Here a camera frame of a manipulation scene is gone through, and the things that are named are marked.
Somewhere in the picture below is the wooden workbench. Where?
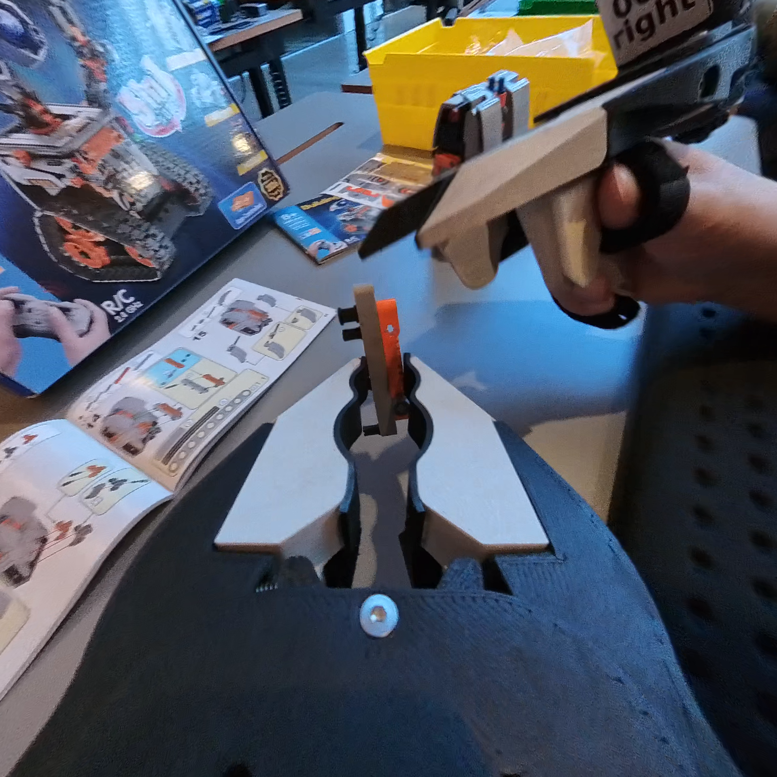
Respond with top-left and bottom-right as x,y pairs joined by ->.
203,0 -> 306,117

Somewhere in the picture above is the green bin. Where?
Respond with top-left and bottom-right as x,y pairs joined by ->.
521,0 -> 601,17

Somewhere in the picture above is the small grey orange brick part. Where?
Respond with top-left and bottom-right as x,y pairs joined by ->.
338,283 -> 421,439

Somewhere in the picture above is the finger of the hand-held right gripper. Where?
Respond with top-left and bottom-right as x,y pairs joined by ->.
357,108 -> 609,261

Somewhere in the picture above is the closed colourful booklet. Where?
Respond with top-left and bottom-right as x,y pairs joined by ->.
272,152 -> 451,266

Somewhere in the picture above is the blue toy set box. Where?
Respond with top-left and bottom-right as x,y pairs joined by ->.
0,0 -> 291,399

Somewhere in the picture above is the grey orange toy brick model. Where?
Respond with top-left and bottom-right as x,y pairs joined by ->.
432,70 -> 530,178

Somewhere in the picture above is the black perforated chair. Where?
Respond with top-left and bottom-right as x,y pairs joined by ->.
607,302 -> 777,777

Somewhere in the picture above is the open instruction booklet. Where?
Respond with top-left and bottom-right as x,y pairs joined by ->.
0,277 -> 338,700

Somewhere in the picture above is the person's right hand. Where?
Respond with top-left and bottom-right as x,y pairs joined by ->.
546,142 -> 777,324

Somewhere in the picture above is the yellow plastic bin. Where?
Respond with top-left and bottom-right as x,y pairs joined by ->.
363,13 -> 621,154

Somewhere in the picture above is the grey desk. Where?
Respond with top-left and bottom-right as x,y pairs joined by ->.
0,76 -> 766,750

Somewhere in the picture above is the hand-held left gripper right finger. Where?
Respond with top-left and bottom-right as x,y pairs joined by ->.
397,355 -> 552,586

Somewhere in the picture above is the clear plastic bag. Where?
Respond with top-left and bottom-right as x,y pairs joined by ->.
484,23 -> 601,59

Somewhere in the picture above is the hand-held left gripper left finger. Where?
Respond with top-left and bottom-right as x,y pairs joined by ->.
214,357 -> 366,586

